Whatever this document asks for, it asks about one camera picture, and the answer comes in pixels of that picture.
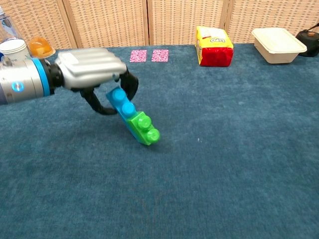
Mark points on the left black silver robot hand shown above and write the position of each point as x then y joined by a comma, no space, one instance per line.
87,67

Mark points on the blue toy brick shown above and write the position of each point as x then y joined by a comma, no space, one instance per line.
119,97

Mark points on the green toy brick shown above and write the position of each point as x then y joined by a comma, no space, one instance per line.
142,124

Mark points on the woven wooden folding screen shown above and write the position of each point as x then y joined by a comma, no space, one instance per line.
107,22

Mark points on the orange jelly cup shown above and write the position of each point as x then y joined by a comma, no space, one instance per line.
40,47

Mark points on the pink patterned card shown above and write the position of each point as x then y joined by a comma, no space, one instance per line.
138,56
160,55

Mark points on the stacked white paper cups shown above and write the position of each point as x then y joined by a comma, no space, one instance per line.
13,49

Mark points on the clear plastic water bottle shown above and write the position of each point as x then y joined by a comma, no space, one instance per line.
7,27

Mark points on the yellow red snack package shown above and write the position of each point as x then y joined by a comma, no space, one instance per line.
215,56

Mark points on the teal fuzzy tablecloth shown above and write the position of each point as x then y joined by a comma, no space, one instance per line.
199,174

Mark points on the cream lidded food container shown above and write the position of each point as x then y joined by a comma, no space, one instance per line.
277,41

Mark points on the black device with orange mark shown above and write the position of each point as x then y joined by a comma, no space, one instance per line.
309,39

